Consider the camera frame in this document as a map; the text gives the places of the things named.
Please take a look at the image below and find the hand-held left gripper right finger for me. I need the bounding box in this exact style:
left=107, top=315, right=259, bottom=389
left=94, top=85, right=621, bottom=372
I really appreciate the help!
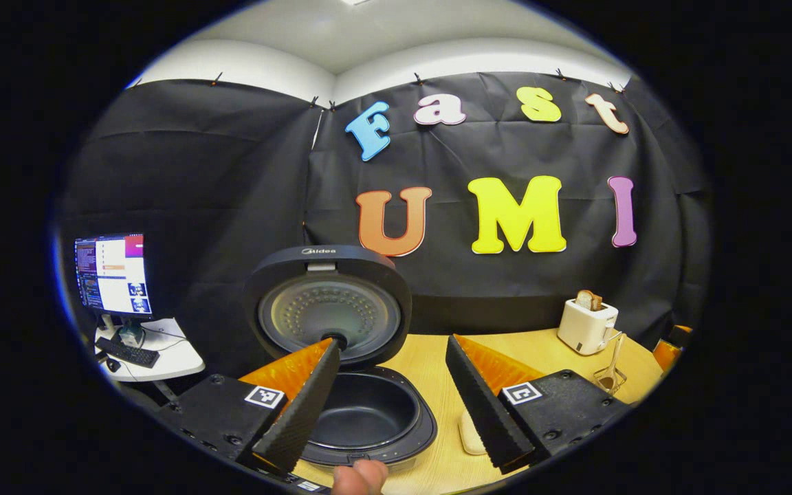
left=445, top=334, right=635, bottom=476

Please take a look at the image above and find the black silver rice cooker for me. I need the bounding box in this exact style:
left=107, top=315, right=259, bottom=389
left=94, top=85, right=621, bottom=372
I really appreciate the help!
left=243, top=245, right=439, bottom=470

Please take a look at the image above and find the wooden spoon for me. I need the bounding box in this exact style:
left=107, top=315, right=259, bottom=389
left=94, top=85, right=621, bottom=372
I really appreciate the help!
left=601, top=331, right=626, bottom=393

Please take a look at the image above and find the clear chopstick holder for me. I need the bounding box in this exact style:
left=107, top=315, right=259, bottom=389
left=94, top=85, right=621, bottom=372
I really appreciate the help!
left=592, top=366, right=628, bottom=397

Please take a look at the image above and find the black keyboard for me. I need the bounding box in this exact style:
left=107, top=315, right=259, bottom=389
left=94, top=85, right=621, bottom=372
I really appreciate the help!
left=95, top=336, right=161, bottom=369

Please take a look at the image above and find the computer monitor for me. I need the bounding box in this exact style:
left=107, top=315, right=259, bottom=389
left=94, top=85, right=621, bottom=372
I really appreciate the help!
left=74, top=233, right=157, bottom=322

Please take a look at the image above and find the white toaster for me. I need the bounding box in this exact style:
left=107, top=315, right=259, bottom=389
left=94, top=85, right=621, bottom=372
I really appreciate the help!
left=557, top=297, right=621, bottom=357

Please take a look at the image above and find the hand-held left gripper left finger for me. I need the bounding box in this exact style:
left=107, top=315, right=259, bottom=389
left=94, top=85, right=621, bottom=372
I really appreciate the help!
left=154, top=337, right=342, bottom=479

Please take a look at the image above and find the white side table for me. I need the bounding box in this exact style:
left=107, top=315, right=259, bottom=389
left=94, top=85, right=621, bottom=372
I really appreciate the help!
left=93, top=317, right=206, bottom=383

